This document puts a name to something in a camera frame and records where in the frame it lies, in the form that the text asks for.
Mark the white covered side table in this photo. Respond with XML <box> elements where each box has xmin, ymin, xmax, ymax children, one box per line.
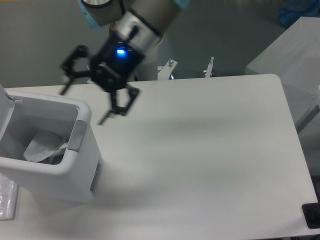
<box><xmin>245</xmin><ymin>17</ymin><xmax>320</xmax><ymax>132</ymax></box>

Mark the black device at table edge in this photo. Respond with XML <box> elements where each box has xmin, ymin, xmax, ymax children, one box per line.
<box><xmin>302</xmin><ymin>202</ymin><xmax>320</xmax><ymax>229</ymax></box>

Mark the clear plastic sheet on left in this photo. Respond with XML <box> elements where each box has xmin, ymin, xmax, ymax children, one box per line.
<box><xmin>0</xmin><ymin>174</ymin><xmax>19</xmax><ymax>221</ymax></box>

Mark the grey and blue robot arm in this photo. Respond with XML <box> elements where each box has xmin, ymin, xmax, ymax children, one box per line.
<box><xmin>60</xmin><ymin>0</ymin><xmax>189</xmax><ymax>125</ymax></box>

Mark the blue object in corner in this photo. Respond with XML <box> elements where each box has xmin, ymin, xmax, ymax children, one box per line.
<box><xmin>277</xmin><ymin>0</ymin><xmax>320</xmax><ymax>29</ymax></box>

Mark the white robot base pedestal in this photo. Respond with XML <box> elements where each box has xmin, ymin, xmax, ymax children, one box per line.
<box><xmin>113</xmin><ymin>20</ymin><xmax>163</xmax><ymax>81</ymax></box>

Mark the white open trash can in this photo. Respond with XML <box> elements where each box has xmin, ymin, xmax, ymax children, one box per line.
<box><xmin>0</xmin><ymin>89</ymin><xmax>101</xmax><ymax>203</ymax></box>

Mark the white metal base frame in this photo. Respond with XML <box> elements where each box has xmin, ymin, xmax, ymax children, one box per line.
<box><xmin>86</xmin><ymin>56</ymin><xmax>216</xmax><ymax>84</ymax></box>

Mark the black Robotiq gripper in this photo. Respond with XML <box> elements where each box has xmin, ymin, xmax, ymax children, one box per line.
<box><xmin>59</xmin><ymin>32</ymin><xmax>145</xmax><ymax>125</ymax></box>

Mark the white plastic wrapper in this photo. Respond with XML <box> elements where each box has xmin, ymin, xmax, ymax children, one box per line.
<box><xmin>23</xmin><ymin>130</ymin><xmax>68</xmax><ymax>163</ymax></box>

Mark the clear crushed plastic bottle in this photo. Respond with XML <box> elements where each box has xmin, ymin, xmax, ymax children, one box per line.
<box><xmin>40</xmin><ymin>149</ymin><xmax>65</xmax><ymax>165</ymax></box>

